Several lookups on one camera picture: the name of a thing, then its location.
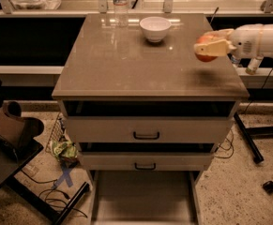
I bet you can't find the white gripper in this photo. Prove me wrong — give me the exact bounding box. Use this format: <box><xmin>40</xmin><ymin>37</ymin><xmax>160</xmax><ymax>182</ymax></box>
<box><xmin>194</xmin><ymin>24</ymin><xmax>264</xmax><ymax>58</ymax></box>

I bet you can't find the red apple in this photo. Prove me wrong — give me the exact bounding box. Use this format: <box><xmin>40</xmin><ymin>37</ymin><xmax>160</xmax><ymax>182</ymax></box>
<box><xmin>195</xmin><ymin>36</ymin><xmax>218</xmax><ymax>62</ymax></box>

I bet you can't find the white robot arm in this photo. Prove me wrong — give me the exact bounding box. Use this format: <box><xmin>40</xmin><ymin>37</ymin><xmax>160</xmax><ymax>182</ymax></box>
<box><xmin>193</xmin><ymin>23</ymin><xmax>273</xmax><ymax>61</ymax></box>

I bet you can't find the grey drawer cabinet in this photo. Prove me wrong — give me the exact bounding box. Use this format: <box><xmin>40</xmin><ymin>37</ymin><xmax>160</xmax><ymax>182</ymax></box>
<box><xmin>53</xmin><ymin>14</ymin><xmax>248</xmax><ymax>225</ymax></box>

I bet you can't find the clear water bottle on counter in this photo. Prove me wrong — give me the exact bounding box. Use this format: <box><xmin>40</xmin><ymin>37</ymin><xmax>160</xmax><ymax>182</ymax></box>
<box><xmin>113</xmin><ymin>0</ymin><xmax>129</xmax><ymax>27</ymax></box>

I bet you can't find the top grey drawer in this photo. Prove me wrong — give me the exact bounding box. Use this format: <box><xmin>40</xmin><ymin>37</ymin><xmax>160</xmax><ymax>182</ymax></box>
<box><xmin>65</xmin><ymin>116</ymin><xmax>233</xmax><ymax>143</ymax></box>

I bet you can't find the middle grey drawer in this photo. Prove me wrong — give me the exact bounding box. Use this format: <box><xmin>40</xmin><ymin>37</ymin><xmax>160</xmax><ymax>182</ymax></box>
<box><xmin>79</xmin><ymin>152</ymin><xmax>213</xmax><ymax>171</ymax></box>

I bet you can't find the bottom grey open drawer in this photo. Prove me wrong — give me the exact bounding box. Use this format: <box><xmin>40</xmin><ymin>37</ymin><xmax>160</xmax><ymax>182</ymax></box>
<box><xmin>91</xmin><ymin>171</ymin><xmax>203</xmax><ymax>225</ymax></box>

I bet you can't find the small water bottle white cap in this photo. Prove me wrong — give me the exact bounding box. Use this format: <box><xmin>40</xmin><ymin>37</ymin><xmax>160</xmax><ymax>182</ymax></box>
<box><xmin>231</xmin><ymin>55</ymin><xmax>240</xmax><ymax>68</ymax></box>

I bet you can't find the bottle with yellowish liquid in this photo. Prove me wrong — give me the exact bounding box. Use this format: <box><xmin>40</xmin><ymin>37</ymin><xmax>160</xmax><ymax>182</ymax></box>
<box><xmin>246</xmin><ymin>57</ymin><xmax>263</xmax><ymax>75</ymax></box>

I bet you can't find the white ceramic bowl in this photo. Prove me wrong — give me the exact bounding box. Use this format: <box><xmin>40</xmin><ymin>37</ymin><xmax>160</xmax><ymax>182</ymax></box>
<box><xmin>139</xmin><ymin>17</ymin><xmax>172</xmax><ymax>42</ymax></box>

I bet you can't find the black table leg right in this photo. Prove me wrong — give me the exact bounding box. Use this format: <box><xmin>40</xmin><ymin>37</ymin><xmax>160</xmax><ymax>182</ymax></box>
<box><xmin>234</xmin><ymin>113</ymin><xmax>273</xmax><ymax>164</ymax></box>

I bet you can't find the green snack bag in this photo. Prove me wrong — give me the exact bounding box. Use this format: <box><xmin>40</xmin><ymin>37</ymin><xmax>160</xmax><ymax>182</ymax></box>
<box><xmin>49</xmin><ymin>141</ymin><xmax>78</xmax><ymax>167</ymax></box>

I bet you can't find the dark brown curved object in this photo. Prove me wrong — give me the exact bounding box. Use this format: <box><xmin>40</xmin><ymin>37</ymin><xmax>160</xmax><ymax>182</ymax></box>
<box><xmin>0</xmin><ymin>101</ymin><xmax>44</xmax><ymax>159</ymax></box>

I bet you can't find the black side table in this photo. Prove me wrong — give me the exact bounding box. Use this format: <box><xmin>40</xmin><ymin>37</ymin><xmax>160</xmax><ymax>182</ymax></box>
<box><xmin>0</xmin><ymin>140</ymin><xmax>89</xmax><ymax>225</ymax></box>

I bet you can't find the black floor cable right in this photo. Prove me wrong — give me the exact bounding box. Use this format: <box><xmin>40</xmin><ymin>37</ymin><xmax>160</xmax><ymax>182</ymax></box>
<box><xmin>213</xmin><ymin>128</ymin><xmax>235</xmax><ymax>160</ymax></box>

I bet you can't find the black floor cable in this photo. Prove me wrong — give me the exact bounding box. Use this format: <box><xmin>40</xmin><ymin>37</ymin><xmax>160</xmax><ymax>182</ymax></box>
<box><xmin>213</xmin><ymin>128</ymin><xmax>235</xmax><ymax>160</ymax></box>
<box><xmin>20</xmin><ymin>168</ymin><xmax>89</xmax><ymax>219</ymax></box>

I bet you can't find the wire mesh basket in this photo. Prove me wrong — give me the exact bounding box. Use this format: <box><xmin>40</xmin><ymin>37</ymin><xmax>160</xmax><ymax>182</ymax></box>
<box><xmin>45</xmin><ymin>113</ymin><xmax>65</xmax><ymax>153</ymax></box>

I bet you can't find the black floor cable left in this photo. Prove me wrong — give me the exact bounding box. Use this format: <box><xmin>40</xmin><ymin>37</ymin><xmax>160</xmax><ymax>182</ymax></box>
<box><xmin>20</xmin><ymin>168</ymin><xmax>89</xmax><ymax>219</ymax></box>

